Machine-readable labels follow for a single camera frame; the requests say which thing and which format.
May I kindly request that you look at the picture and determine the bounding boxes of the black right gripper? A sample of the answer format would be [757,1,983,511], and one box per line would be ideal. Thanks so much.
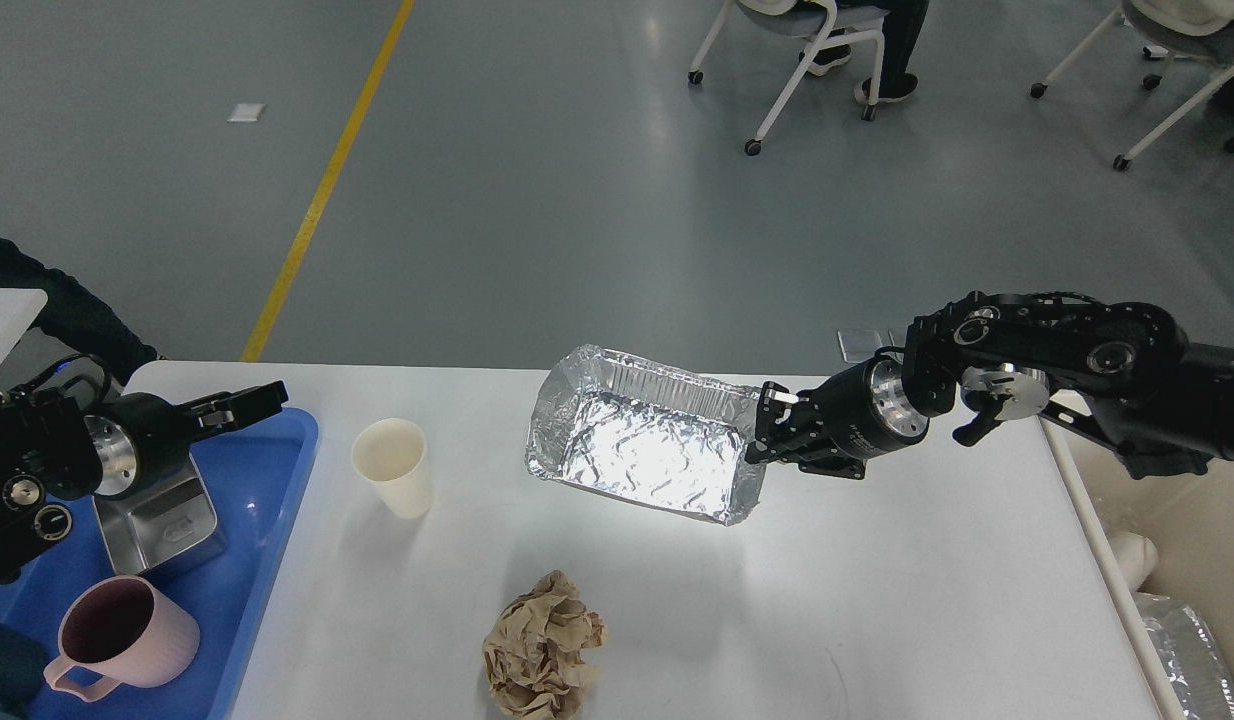
[745,357,929,479]

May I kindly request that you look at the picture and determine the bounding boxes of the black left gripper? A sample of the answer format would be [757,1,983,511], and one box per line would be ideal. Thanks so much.
[85,382,289,498]

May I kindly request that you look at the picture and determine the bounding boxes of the steel rectangular container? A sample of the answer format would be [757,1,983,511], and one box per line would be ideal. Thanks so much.
[93,457,228,582]

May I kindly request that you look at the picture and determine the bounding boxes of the cream paper cup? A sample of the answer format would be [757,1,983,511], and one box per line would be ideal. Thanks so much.
[349,417,436,520]

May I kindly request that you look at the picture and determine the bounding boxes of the aluminium foil tray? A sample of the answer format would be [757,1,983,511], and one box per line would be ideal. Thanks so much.
[524,345,765,527]

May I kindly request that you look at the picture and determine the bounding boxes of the pink mug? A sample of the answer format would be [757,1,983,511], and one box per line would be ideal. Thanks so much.
[42,576,201,703]

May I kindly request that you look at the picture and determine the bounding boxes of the brown paper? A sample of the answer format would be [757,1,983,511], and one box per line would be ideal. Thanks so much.
[481,571,608,719]

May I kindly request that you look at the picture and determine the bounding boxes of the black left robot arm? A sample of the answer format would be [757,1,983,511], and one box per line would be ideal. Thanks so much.
[0,354,289,584]

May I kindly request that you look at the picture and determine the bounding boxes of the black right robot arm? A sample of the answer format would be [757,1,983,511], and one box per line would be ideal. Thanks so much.
[745,291,1234,479]

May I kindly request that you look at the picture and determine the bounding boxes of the blue plastic tray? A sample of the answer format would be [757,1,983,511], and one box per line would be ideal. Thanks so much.
[0,408,320,719]

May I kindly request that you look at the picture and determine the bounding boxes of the white side table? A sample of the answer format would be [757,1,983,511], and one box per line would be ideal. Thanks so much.
[0,288,47,366]

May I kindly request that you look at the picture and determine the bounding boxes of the white cup in bin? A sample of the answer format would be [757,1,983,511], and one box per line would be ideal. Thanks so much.
[1107,530,1157,593]

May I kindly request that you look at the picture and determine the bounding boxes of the white office chair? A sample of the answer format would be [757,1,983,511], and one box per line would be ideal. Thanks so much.
[687,1,888,158]

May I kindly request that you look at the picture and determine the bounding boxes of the cream plastic bin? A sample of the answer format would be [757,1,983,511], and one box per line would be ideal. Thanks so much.
[1041,421,1234,678]

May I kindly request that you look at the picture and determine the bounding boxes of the seated person dark trousers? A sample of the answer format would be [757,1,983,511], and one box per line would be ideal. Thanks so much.
[806,1,930,106]

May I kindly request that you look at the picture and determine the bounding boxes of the foil tray in bin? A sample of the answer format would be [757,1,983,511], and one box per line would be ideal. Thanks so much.
[1133,592,1234,719]

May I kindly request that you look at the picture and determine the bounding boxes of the white chair at right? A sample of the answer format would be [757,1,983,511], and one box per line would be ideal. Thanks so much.
[1028,1,1234,172]

